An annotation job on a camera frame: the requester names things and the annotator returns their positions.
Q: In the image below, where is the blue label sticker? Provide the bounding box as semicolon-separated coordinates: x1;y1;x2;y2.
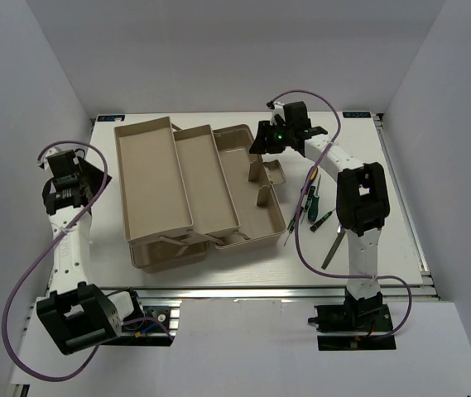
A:
342;111;372;118
96;114;125;122

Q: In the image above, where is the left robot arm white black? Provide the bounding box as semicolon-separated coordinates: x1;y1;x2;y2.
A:
36;148;145;355

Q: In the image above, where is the yellow black handle file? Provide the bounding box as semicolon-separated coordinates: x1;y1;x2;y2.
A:
321;230;344;270

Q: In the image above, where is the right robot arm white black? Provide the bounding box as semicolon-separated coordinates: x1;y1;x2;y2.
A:
249;101;390;332

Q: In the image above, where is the blue label sticker right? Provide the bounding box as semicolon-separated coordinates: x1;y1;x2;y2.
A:
342;111;372;118

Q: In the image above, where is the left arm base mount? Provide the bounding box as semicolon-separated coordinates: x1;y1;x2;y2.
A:
104;300;180;347

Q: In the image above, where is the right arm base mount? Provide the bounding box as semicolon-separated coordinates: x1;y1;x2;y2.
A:
307;304;397;352

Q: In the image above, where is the aluminium front rail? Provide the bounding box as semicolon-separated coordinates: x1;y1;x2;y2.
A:
135;285;439;299

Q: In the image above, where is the short black green precision screwdriver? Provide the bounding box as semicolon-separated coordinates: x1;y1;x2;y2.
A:
310;210;334;232

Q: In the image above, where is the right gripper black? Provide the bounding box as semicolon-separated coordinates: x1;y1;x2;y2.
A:
249;121;294;155

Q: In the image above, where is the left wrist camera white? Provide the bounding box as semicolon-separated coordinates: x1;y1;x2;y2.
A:
37;155;50;171

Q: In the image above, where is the yellow black long screwdriver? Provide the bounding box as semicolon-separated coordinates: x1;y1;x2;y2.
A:
300;167;318;195

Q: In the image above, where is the large green handle screwdriver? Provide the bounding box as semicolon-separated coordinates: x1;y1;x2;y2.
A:
307;177;321;223

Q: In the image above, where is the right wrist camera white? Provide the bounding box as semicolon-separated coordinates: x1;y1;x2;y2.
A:
267;101;285;125

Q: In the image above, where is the blue label sticker left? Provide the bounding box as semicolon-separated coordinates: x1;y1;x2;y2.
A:
96;114;125;122

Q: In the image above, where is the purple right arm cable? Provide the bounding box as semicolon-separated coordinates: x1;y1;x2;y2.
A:
266;89;412;341

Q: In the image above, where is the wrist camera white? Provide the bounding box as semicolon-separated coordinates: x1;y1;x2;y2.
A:
37;155;50;171
267;101;285;125

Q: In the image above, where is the beige cantilever toolbox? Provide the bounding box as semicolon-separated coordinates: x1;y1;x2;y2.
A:
114;117;286;272

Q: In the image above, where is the small black green precision screwdriver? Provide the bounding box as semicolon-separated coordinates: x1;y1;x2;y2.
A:
284;184;315;246

